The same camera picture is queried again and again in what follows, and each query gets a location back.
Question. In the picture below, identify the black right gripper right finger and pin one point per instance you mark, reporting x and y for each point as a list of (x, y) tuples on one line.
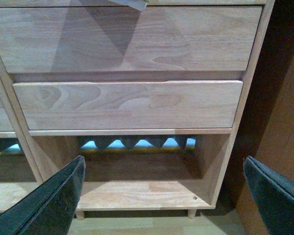
[(273, 194)]

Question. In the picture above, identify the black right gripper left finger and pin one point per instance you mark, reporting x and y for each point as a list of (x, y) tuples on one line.
[(50, 208)]

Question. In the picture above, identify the wooden shelf cabinet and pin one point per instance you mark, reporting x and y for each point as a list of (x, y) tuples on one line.
[(161, 180)]

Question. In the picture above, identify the adjacent wooden cabinet left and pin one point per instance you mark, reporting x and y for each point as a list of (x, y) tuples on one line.
[(19, 173)]

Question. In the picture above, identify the brown wooden side panel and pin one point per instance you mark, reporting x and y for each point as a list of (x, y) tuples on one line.
[(276, 149)]

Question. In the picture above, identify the grey triangle bunting backdrop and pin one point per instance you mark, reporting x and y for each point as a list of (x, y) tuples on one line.
[(136, 143)]

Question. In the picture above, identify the lower wooden drawer front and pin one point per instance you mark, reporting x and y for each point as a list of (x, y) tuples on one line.
[(129, 105)]

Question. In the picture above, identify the wooden drawer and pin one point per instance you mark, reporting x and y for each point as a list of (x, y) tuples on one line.
[(129, 105), (91, 39)]

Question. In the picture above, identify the upper wooden drawer front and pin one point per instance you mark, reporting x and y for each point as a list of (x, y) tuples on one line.
[(91, 39)]

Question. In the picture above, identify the paper sheet on top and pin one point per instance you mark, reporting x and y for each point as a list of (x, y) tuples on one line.
[(139, 5)]

